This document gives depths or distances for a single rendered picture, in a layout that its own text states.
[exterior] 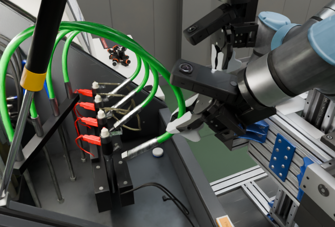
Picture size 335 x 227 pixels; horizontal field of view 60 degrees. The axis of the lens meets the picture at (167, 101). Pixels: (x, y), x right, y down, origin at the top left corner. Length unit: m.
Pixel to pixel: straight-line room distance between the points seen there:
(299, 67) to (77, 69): 0.73
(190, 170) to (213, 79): 0.45
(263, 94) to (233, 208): 1.35
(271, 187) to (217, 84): 1.48
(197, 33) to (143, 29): 2.21
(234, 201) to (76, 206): 1.03
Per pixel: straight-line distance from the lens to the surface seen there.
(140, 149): 0.63
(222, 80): 0.48
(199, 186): 0.84
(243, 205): 1.77
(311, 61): 0.40
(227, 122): 0.50
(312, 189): 0.94
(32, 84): 0.28
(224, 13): 0.65
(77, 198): 1.00
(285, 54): 0.42
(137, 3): 2.75
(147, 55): 0.51
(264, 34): 1.12
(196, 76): 0.47
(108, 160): 0.78
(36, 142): 0.81
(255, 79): 0.44
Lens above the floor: 1.59
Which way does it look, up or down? 33 degrees down
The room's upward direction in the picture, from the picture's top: straight up
